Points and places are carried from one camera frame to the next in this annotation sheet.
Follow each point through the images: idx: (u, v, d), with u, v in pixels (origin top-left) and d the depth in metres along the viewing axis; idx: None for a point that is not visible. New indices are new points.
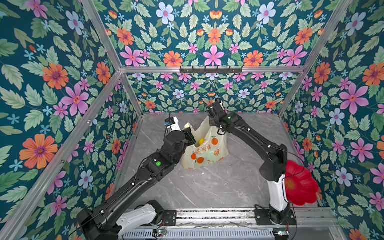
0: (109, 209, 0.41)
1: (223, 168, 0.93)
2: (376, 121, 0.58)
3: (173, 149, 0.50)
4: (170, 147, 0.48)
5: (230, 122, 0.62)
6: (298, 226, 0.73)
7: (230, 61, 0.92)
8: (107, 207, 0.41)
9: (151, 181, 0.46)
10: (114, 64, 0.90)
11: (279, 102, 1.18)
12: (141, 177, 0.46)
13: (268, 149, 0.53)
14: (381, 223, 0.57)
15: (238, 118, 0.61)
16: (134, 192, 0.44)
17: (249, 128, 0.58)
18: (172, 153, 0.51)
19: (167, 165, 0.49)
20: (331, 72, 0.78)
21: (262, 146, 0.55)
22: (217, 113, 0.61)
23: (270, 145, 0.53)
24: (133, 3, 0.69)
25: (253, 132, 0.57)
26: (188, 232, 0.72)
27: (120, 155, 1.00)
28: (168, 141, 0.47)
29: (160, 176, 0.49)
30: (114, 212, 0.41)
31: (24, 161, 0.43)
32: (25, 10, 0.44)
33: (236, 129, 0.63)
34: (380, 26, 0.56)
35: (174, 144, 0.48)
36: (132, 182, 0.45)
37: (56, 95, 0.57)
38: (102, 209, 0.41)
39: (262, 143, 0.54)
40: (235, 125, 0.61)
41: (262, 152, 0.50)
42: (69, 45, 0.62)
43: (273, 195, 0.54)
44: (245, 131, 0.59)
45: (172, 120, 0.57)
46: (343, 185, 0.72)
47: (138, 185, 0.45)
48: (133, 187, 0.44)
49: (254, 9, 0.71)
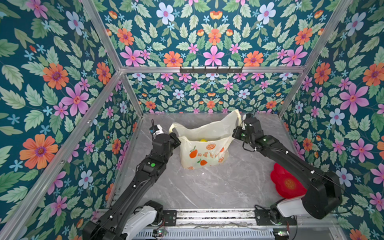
0: (118, 213, 0.42)
1: (223, 168, 0.93)
2: (376, 121, 0.58)
3: (162, 149, 0.56)
4: (159, 148, 0.54)
5: (266, 144, 0.59)
6: (298, 226, 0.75)
7: (230, 61, 0.92)
8: (115, 212, 0.43)
9: (151, 180, 0.51)
10: (114, 64, 0.90)
11: (279, 102, 1.18)
12: (141, 178, 0.50)
13: (311, 176, 0.44)
14: (381, 223, 0.57)
15: (275, 141, 0.58)
16: (138, 191, 0.48)
17: (286, 151, 0.53)
18: (162, 151, 0.57)
19: (160, 164, 0.55)
20: (331, 72, 0.78)
21: (303, 172, 0.47)
22: (254, 131, 0.67)
23: (313, 171, 0.45)
24: (133, 3, 0.69)
25: (291, 155, 0.52)
26: (188, 233, 0.72)
27: (120, 155, 1.00)
28: (158, 145, 0.53)
29: (157, 176, 0.55)
30: (123, 215, 0.43)
31: (24, 161, 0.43)
32: (25, 10, 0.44)
33: (271, 150, 0.58)
34: (380, 26, 0.56)
35: (162, 144, 0.55)
36: (133, 184, 0.49)
37: (56, 95, 0.57)
38: (110, 215, 0.42)
39: (303, 168, 0.47)
40: (271, 146, 0.57)
41: (303, 178, 0.48)
42: (69, 45, 0.62)
43: (292, 207, 0.58)
44: (283, 154, 0.53)
45: (155, 127, 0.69)
46: (343, 185, 0.72)
47: (140, 185, 0.49)
48: (136, 187, 0.48)
49: (254, 9, 0.71)
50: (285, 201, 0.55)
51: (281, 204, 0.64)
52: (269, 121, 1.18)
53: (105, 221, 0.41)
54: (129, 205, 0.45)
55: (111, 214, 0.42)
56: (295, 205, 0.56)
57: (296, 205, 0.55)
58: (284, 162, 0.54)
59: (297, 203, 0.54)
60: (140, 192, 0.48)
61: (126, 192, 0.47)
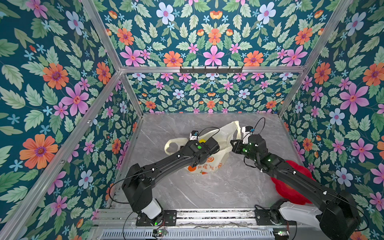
0: (157, 170, 0.46)
1: (223, 168, 0.93)
2: (376, 121, 0.58)
3: (213, 146, 0.64)
4: (213, 142, 0.62)
5: (271, 165, 0.57)
6: (298, 227, 0.73)
7: (230, 61, 0.92)
8: (156, 168, 0.47)
9: (193, 158, 0.53)
10: (114, 64, 0.90)
11: (279, 102, 1.18)
12: (185, 152, 0.53)
13: (325, 197, 0.43)
14: (381, 223, 0.57)
15: (280, 161, 0.57)
16: (179, 161, 0.51)
17: (293, 171, 0.52)
18: (212, 147, 0.63)
19: (205, 151, 0.57)
20: (331, 72, 0.78)
21: (316, 193, 0.45)
22: (259, 151, 0.64)
23: (325, 191, 0.44)
24: (133, 3, 0.69)
25: (299, 175, 0.50)
26: (187, 233, 0.72)
27: (120, 155, 1.00)
28: (213, 141, 0.63)
29: (198, 159, 0.57)
30: (161, 173, 0.46)
31: (24, 161, 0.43)
32: (25, 9, 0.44)
33: (278, 171, 0.56)
34: (380, 26, 0.56)
35: (215, 144, 0.64)
36: (178, 154, 0.52)
37: (56, 95, 0.57)
38: (152, 168, 0.47)
39: (315, 189, 0.46)
40: (277, 167, 0.55)
41: (316, 200, 0.46)
42: (69, 45, 0.62)
43: (298, 216, 0.57)
44: (291, 175, 0.52)
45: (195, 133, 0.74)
46: (343, 185, 0.72)
47: (183, 158, 0.52)
48: (178, 157, 0.51)
49: (254, 9, 0.71)
50: (292, 208, 0.60)
51: (286, 209, 0.62)
52: (269, 121, 1.18)
53: (148, 170, 0.46)
54: (167, 168, 0.48)
55: (153, 168, 0.47)
56: (303, 216, 0.54)
57: (304, 217, 0.54)
58: (294, 182, 0.52)
59: (306, 216, 0.53)
60: (180, 162, 0.51)
61: (171, 157, 0.51)
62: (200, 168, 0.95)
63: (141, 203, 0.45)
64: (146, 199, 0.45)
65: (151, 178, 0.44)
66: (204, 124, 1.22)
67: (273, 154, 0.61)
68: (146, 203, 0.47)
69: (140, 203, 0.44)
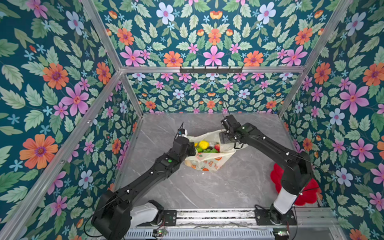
0: (133, 191, 0.46)
1: (223, 168, 0.93)
2: (376, 121, 0.58)
3: (180, 149, 0.62)
4: (178, 147, 0.60)
5: (244, 131, 0.62)
6: (298, 226, 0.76)
7: (230, 61, 0.92)
8: (131, 189, 0.46)
9: (166, 172, 0.56)
10: (114, 64, 0.90)
11: (279, 102, 1.18)
12: (158, 168, 0.56)
13: (287, 157, 0.49)
14: (381, 223, 0.57)
15: (253, 128, 0.60)
16: (153, 178, 0.52)
17: (263, 137, 0.56)
18: (179, 151, 0.62)
19: (176, 163, 0.60)
20: (331, 72, 0.78)
21: (280, 154, 0.51)
22: (231, 125, 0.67)
23: (288, 152, 0.50)
24: (133, 3, 0.69)
25: (268, 139, 0.55)
26: (187, 233, 0.72)
27: (120, 155, 1.00)
28: (177, 143, 0.60)
29: (170, 172, 0.59)
30: (137, 193, 0.46)
31: (24, 161, 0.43)
32: (25, 9, 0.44)
33: (250, 137, 0.60)
34: (380, 26, 0.56)
35: (181, 145, 0.62)
36: (151, 171, 0.54)
37: (56, 95, 0.57)
38: (127, 189, 0.46)
39: (279, 150, 0.51)
40: (249, 134, 0.60)
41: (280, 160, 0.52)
42: (69, 45, 0.62)
43: (288, 202, 0.58)
44: (260, 139, 0.57)
45: (184, 130, 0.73)
46: (343, 185, 0.72)
47: (156, 174, 0.53)
48: (152, 175, 0.52)
49: (254, 9, 0.71)
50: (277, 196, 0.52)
51: (276, 202, 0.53)
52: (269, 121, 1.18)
53: (122, 193, 0.45)
54: (144, 187, 0.48)
55: (128, 189, 0.46)
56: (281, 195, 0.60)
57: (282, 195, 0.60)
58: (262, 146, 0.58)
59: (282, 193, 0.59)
60: (153, 180, 0.52)
61: (143, 176, 0.52)
62: (205, 164, 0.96)
63: (119, 230, 0.41)
64: (126, 224, 0.43)
65: (127, 201, 0.43)
66: (204, 124, 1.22)
67: (246, 123, 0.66)
68: (124, 230, 0.44)
69: (119, 231, 0.41)
